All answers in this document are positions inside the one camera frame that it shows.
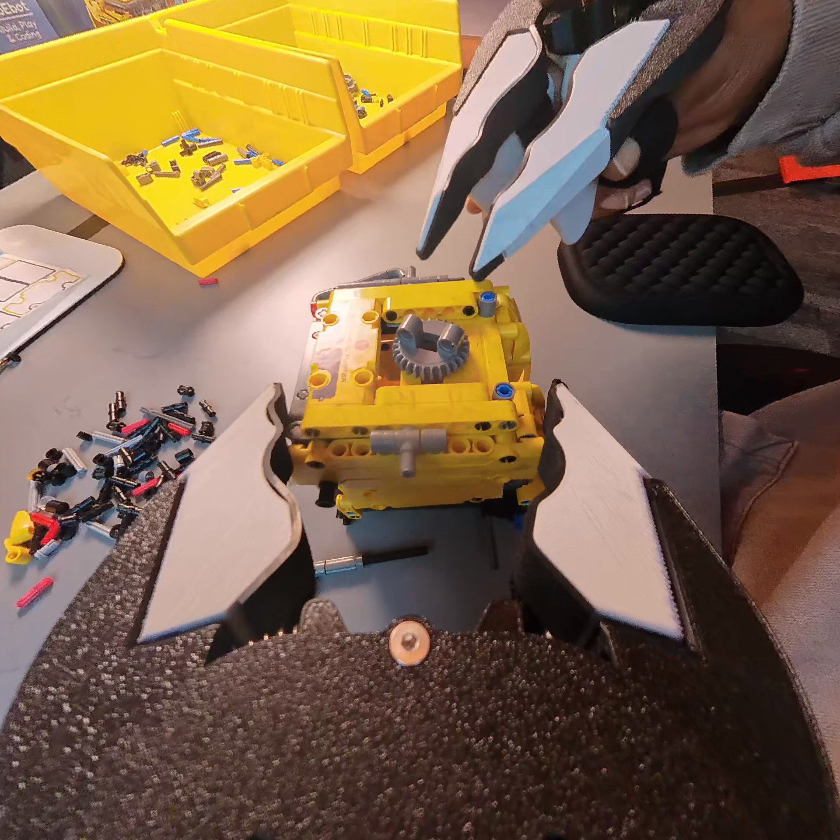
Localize yellow building brick model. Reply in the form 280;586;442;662
287;264;547;524

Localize yellow storage bin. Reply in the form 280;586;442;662
0;14;355;278
161;0;463;175

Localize person's right forearm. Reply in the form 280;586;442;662
682;0;840;177

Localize scattered mixed brick parts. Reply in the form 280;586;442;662
341;73;396;120

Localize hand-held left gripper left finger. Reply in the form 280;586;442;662
135;382;319;665

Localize person's right hand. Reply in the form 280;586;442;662
594;38;793;214

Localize pile of black red pins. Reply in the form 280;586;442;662
3;386;219;567

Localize black axle with silver sleeve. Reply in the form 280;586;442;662
314;545;430;578

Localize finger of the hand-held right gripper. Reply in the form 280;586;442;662
415;26;550;260
468;18;672;284

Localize orange cloth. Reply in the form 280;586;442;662
780;155;840;186

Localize white sticker sheet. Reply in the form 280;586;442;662
0;252;85;330

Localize black chair armrest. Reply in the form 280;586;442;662
557;213;805;328

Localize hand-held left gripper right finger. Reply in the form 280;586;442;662
513;379;686;662

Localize printed toy packaging box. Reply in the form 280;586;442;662
0;0;219;57

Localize scattered blue grey brick pins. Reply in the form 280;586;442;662
120;129;286;210

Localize white lamp base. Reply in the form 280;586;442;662
0;225;125;359

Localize grey desk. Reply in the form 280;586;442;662
0;36;723;726

